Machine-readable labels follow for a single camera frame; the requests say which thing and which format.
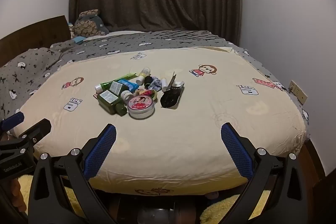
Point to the blue packet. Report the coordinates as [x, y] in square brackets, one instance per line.
[129, 84]

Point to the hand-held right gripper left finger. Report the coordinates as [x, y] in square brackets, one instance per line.
[101, 150]

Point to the white pillow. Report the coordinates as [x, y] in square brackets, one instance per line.
[115, 34]

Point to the black pouch packet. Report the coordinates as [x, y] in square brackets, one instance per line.
[171, 99]

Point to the grey printed quilt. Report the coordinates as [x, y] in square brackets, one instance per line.
[31, 64]

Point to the round pink-lid tin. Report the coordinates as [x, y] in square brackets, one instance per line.
[141, 107]

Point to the cream cartoon printed bed sheet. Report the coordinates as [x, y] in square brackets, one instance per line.
[183, 134]

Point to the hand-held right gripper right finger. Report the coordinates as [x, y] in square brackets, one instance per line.
[236, 150]

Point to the brown patterned plush toy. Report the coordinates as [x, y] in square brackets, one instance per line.
[88, 23]

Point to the green tube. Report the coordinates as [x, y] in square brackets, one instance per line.
[106, 85]

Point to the grey blue scrunchie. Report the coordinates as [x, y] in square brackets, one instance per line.
[156, 85]

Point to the small blue cloth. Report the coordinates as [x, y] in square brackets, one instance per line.
[78, 39]

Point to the green bottle with white cap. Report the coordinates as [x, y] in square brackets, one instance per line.
[116, 87]

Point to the small black object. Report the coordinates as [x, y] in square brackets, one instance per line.
[148, 80]

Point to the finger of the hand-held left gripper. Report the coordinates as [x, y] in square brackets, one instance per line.
[38, 130]
[12, 119]

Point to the person's left hand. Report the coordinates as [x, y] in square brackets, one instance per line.
[18, 193]

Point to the large dark green bottle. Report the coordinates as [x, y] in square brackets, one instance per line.
[110, 102]

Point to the wall socket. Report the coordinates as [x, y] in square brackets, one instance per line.
[298, 92]

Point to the wooden bed headboard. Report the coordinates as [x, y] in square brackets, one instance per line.
[31, 32]

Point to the torn foil packet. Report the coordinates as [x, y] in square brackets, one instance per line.
[173, 81]

